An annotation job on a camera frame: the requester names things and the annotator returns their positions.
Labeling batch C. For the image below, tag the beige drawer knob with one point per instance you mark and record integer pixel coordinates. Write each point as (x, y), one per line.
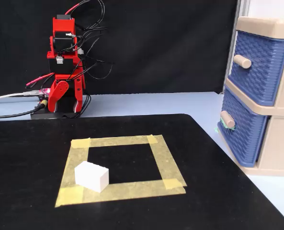
(241, 61)
(227, 119)

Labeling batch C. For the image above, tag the blue woven-pattern drawer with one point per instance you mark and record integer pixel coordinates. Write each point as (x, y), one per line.
(244, 141)
(264, 72)

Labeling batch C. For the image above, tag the beige plastic drawer cabinet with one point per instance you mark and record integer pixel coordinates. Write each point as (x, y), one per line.
(280, 134)

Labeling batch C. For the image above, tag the yellow masking tape strip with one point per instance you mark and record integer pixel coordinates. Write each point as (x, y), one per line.
(122, 141)
(137, 190)
(165, 163)
(74, 155)

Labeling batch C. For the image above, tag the black backdrop curtain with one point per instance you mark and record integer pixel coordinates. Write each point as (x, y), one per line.
(156, 48)

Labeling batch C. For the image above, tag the aluminium frame post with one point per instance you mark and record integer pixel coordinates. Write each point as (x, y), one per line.
(242, 7)

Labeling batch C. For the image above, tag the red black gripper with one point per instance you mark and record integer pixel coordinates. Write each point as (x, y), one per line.
(71, 76)

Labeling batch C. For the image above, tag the yellow power connector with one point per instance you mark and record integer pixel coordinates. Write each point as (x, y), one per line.
(43, 103)

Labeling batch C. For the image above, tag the red robot arm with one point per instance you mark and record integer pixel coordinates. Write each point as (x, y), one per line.
(62, 25)

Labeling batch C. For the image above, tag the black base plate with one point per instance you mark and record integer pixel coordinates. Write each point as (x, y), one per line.
(43, 115)

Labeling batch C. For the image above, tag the green tape piece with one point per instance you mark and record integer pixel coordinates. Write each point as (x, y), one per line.
(230, 128)

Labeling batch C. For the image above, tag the black mat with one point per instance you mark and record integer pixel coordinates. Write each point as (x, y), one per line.
(216, 191)

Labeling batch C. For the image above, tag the controller circuit board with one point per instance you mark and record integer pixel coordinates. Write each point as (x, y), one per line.
(45, 91)

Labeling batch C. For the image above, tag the white cube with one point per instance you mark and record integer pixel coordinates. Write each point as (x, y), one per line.
(90, 176)

